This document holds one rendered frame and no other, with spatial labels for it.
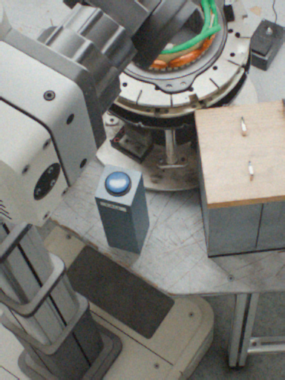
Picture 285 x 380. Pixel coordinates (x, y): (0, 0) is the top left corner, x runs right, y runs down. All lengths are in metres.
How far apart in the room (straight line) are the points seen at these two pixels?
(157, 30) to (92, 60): 0.08
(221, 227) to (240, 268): 0.16
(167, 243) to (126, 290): 0.54
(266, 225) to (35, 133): 1.00
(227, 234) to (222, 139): 0.21
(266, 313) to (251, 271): 0.80
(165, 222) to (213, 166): 0.30
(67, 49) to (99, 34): 0.03
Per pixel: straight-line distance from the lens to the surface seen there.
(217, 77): 1.54
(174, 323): 2.22
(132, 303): 2.24
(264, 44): 1.90
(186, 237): 1.73
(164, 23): 0.76
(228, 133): 1.51
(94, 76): 0.70
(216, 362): 2.46
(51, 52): 0.68
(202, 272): 1.71
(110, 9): 0.74
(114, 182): 1.50
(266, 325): 2.49
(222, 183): 1.47
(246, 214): 1.53
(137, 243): 1.67
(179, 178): 1.77
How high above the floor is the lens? 2.40
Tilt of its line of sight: 65 degrees down
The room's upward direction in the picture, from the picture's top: 9 degrees counter-clockwise
